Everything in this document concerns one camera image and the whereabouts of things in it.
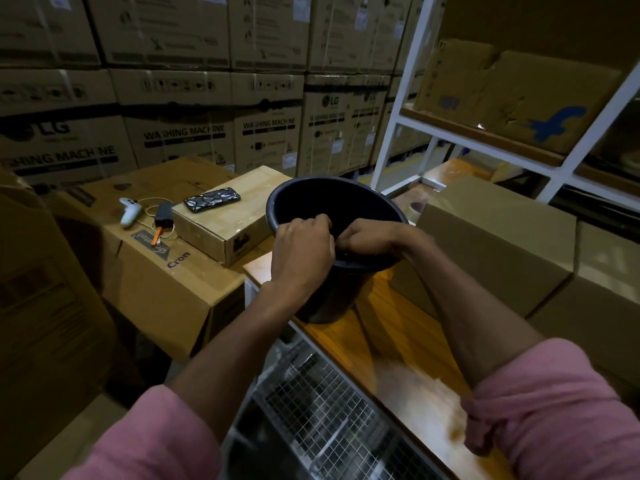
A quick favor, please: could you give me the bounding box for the cardboard box with blue mark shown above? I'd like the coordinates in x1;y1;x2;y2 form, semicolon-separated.
413;38;623;155

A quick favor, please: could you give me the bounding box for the person's right forearm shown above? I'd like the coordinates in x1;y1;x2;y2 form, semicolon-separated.
399;234;546;391

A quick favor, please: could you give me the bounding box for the black patterned smartphone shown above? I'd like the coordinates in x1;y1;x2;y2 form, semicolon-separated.
183;187;242;214

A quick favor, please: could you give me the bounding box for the black plastic bucket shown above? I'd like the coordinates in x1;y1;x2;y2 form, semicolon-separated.
265;175;409;325

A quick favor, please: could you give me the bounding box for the black power bank with cable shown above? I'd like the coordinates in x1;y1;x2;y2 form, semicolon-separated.
135;196;177;241

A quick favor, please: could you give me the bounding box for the small light cardboard box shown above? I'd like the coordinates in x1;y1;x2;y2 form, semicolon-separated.
171;165;293;268

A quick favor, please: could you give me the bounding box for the pink right shirt sleeve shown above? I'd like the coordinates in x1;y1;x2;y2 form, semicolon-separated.
459;338;640;480

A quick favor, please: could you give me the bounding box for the person's right hand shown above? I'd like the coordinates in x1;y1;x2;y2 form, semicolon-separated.
335;218;436;259

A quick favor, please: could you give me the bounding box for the plain brown cardboard box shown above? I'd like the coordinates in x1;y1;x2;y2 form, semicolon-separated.
389;175;579;319
527;222;640;401

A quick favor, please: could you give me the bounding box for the stack of large appliance cartons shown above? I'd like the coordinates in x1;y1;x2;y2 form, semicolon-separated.
0;0;446;191

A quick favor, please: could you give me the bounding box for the pink shirt sleeve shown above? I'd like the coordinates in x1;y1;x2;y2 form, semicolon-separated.
62;384;223;480
459;338;640;480

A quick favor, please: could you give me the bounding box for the person's left hand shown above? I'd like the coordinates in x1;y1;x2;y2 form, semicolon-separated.
269;213;337;301

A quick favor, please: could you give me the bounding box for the pink left shirt sleeve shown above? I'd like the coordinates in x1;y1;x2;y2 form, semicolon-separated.
62;384;223;480

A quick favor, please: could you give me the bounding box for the wire mesh cage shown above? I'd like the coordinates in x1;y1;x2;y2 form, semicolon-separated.
249;334;451;480

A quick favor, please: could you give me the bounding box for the large cardboard box dark print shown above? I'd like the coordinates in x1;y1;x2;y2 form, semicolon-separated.
47;155;276;363

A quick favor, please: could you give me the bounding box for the white metal shelf rack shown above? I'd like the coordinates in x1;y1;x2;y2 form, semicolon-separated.
369;0;640;213

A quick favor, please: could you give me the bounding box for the white handheld controller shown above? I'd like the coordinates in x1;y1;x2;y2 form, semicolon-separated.
119;197;143;229

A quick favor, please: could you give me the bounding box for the dark brown floor carton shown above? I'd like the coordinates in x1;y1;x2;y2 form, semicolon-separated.
0;169;119;480

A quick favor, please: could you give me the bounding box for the person's left forearm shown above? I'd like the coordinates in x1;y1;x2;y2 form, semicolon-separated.
167;282;301;443

